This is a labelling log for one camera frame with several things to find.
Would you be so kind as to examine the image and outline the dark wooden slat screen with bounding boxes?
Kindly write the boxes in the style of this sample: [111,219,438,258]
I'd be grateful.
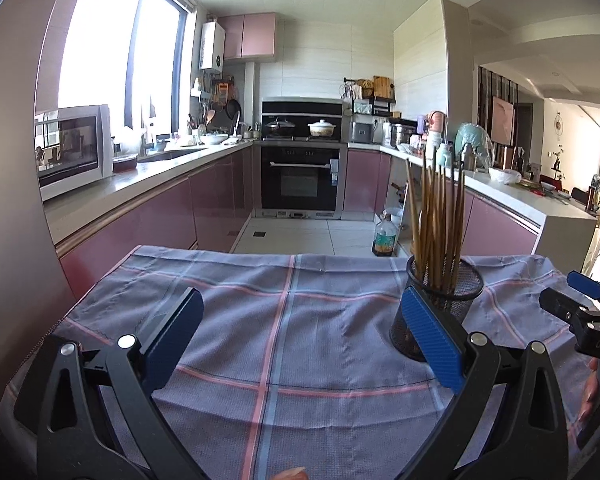
[476,67,520,161]

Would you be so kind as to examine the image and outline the pink wall cabinet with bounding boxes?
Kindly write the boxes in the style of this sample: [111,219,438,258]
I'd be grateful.
[217,12,277,63]

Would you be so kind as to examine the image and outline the black pot with glass lid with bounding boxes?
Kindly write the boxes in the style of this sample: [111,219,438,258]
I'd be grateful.
[265,117,297,138]

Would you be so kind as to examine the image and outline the white vertical pipe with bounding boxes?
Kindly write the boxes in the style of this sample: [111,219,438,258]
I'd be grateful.
[244,62,258,142]

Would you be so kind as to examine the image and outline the white wall water heater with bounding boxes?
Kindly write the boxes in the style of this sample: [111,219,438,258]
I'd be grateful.
[200,22,227,72]

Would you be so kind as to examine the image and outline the blue-grey plaid tablecloth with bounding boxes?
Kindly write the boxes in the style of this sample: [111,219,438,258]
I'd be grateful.
[0,245,600,480]

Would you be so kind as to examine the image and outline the cooking oil bottle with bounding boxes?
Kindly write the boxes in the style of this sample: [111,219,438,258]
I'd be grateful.
[371,212,398,257]

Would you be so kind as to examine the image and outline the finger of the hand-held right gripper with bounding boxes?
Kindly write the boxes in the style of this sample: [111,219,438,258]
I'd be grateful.
[538,287,600,333]
[566,270,600,306]

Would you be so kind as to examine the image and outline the pink wall picture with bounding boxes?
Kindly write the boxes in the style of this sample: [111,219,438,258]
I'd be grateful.
[490,96,516,146]

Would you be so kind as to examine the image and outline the pink thermos jug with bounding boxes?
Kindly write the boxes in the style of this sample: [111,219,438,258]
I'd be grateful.
[426,110,447,148]

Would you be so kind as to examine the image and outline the black wall storage rack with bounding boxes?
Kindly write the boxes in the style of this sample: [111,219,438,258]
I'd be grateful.
[342,77,397,116]

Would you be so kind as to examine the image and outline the hanging kitchen utensil rack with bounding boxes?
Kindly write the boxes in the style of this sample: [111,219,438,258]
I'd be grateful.
[190,74,236,133]

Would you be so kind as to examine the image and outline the plastic-wrapped white bowl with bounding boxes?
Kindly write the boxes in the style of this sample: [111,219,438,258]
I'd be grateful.
[487,167,522,186]

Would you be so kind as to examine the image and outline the bunch of wooden chopsticks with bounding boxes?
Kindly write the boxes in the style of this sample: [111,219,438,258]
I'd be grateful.
[404,146,467,292]

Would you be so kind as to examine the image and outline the kitchen sink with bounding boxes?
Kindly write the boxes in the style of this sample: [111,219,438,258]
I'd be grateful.
[140,146,206,162]

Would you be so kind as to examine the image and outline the silver rice cooker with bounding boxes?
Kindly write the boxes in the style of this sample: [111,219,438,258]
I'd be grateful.
[351,115,376,143]

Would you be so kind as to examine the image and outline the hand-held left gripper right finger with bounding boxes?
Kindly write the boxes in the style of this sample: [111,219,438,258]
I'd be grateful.
[400,286,571,480]

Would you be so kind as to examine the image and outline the pink base cabinets under window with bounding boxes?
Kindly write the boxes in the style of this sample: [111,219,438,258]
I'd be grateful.
[42,140,255,301]

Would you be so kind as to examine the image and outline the steel stockpot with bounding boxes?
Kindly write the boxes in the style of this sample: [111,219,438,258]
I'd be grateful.
[390,122,416,147]

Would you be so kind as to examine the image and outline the mint green plastic-wrapped appliance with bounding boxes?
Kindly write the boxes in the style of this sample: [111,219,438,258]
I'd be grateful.
[454,122,493,171]

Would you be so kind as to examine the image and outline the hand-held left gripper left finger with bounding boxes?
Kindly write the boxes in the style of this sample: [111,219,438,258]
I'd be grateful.
[12,286,205,480]

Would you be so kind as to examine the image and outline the white countertop oven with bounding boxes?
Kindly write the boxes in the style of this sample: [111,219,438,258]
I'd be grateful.
[34,104,115,202]

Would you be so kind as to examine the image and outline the black mesh utensil holder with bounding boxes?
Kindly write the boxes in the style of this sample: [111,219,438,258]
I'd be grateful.
[390,255,485,362]

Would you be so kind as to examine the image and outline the black range hood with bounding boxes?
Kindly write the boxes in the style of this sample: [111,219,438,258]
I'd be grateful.
[261,99,345,142]

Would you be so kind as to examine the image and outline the large kitchen window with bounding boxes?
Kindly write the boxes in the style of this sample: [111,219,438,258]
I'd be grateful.
[57,0,196,133]

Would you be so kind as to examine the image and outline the person's right hand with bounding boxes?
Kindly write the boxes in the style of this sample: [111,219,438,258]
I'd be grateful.
[578,356,600,423]

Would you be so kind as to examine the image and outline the black built-in oven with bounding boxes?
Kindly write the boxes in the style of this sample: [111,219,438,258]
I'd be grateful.
[260,142,347,221]

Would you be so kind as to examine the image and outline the grey refrigerator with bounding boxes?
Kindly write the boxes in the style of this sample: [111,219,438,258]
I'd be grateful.
[0,0,88,401]

